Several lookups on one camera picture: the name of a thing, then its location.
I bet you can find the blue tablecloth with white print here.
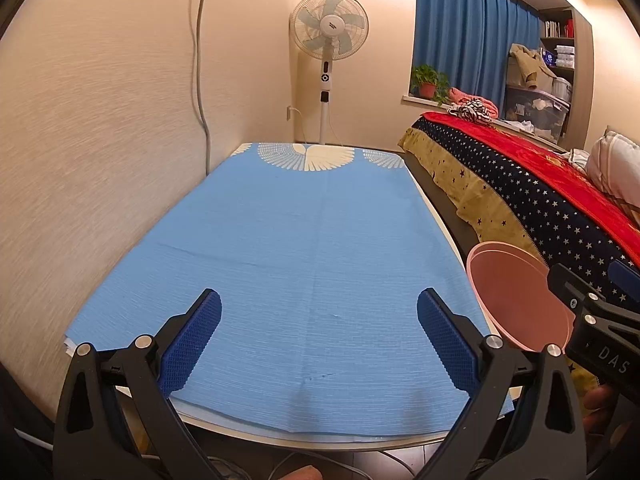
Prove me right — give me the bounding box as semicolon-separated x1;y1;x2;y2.
64;142;516;436

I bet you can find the white grey cloth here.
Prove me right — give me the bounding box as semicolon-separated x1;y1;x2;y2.
565;149;593;171

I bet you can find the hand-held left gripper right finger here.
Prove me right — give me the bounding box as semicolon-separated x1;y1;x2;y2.
416;287;586;480

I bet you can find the light striped pillow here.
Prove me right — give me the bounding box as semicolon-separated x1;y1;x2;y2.
585;127;640;216

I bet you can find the pink cloth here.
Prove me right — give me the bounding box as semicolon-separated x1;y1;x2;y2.
447;87;500;118

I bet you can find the wall bookshelf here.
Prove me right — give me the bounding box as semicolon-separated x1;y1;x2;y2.
539;6;595;148

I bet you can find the red blanket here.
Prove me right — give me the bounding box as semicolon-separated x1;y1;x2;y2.
425;111;640;261

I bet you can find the beige coat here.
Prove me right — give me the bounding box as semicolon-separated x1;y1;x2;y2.
507;43;558;90

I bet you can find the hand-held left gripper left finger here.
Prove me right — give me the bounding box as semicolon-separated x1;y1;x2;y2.
52;287;223;480

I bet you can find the pink plastic bin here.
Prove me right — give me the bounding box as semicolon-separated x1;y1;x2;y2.
465;241;578;353

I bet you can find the bed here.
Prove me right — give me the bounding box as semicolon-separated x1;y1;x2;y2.
398;111;640;396

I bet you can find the black white striped cloth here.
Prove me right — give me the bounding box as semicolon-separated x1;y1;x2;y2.
446;100;493;126

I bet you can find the stack of white packets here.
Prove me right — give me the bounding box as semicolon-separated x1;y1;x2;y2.
540;45;575;68

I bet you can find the white standing fan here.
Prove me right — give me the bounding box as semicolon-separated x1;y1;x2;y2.
288;0;371;147

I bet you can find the navy star-print quilt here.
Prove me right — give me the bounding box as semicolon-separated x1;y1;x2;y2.
398;115;640;396

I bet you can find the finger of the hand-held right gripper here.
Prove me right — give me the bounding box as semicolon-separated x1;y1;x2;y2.
546;263;608;316
608;259;640;307

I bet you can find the potted green plant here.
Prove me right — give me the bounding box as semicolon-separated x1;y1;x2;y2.
410;64;452;107

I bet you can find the grey wall cable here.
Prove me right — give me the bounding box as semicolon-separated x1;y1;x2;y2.
192;0;212;176

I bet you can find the person's right hand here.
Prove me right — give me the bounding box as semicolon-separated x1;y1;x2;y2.
580;384;626;433

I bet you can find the blue curtain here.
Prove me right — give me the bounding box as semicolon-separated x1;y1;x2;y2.
416;0;543;106

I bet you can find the clear plastic storage box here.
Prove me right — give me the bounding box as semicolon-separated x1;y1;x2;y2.
504;85;571;143

